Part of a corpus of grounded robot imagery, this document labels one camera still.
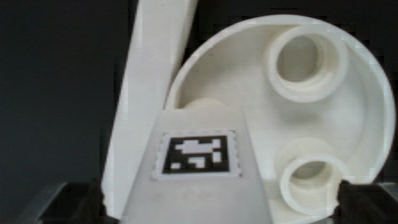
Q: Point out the white obstacle wall frame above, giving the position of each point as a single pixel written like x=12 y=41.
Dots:
x=157 y=47

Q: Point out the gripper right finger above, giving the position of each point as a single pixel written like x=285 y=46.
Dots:
x=369 y=203

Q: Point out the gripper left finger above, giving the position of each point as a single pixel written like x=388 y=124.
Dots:
x=69 y=204

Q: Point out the white stool leg with tag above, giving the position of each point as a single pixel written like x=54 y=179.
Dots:
x=198 y=186

